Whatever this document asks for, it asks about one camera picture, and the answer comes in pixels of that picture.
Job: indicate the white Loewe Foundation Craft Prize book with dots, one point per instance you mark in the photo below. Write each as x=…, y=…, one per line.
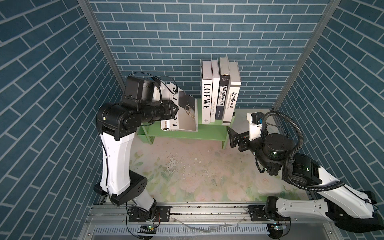
x=207, y=87

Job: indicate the aluminium mounting rail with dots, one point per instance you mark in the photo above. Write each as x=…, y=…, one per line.
x=188, y=213

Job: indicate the green two-tier shelf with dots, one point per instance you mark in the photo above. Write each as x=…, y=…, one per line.
x=215, y=131

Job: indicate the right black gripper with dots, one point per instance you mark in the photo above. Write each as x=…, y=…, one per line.
x=234, y=139

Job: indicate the Chinese book with man portrait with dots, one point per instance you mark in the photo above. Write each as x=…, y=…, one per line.
x=223, y=87

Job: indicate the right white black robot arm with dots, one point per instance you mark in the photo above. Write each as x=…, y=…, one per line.
x=275, y=154

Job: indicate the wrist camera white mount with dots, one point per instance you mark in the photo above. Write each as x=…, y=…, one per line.
x=157, y=93
x=255, y=124

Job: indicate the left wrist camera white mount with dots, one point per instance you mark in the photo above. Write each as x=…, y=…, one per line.
x=157, y=93

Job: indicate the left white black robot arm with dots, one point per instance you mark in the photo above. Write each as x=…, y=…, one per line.
x=117, y=123

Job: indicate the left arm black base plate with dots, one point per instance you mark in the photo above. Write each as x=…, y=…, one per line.
x=163, y=213

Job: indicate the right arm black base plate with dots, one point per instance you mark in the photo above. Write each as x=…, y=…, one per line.
x=257, y=213

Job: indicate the white book with barcode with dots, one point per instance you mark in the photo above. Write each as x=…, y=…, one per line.
x=186, y=118

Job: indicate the white La Dame aux camelias book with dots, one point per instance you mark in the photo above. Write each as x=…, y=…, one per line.
x=215, y=89

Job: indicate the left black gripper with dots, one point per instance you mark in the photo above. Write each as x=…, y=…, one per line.
x=169, y=113

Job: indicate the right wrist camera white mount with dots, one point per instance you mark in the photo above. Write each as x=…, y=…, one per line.
x=255, y=124

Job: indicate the large white black-spine book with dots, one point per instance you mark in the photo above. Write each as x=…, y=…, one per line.
x=232, y=94

